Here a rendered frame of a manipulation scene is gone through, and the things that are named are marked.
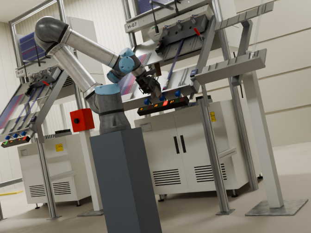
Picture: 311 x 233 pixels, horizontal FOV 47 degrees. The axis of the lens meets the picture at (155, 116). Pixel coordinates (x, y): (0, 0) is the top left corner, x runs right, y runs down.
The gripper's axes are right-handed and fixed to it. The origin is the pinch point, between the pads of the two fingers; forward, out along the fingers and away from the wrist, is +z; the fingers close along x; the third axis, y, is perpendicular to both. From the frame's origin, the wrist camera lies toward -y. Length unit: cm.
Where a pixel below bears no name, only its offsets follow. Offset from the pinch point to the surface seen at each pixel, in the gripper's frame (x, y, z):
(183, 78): 11.6, -13.0, 2.3
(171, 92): 6.0, -2.4, 2.2
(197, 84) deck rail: 20.9, -6.6, 4.6
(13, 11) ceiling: -396, -310, -21
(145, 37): -46, -87, 5
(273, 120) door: -24, -183, 222
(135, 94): -23.5, -10.2, 2.2
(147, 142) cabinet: -40, -7, 43
